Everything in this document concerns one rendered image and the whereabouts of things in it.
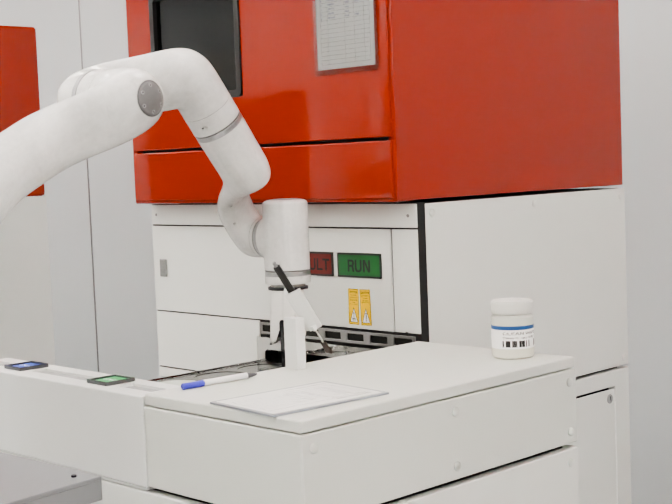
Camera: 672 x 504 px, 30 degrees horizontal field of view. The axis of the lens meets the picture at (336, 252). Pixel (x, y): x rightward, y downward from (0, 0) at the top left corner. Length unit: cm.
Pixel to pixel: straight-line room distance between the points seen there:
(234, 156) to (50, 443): 58
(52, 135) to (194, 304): 94
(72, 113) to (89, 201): 385
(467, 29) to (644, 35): 139
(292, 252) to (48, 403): 51
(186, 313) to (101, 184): 293
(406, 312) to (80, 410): 65
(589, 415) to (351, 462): 114
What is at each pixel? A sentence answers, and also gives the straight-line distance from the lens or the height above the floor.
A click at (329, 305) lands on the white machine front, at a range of 249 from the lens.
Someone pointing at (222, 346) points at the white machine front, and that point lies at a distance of 275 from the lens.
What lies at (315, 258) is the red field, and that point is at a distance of 250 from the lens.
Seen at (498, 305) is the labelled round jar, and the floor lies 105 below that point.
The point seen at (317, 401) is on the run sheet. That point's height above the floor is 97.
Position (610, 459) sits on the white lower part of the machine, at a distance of 287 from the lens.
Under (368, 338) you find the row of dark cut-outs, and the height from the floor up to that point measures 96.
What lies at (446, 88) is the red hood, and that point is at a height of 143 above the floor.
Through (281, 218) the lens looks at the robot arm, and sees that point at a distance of 228.
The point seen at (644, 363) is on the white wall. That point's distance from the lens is 382.
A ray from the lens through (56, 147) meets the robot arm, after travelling 196.
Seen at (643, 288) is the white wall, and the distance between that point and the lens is 379.
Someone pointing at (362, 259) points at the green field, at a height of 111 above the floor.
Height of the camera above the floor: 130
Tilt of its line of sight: 4 degrees down
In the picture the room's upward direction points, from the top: 2 degrees counter-clockwise
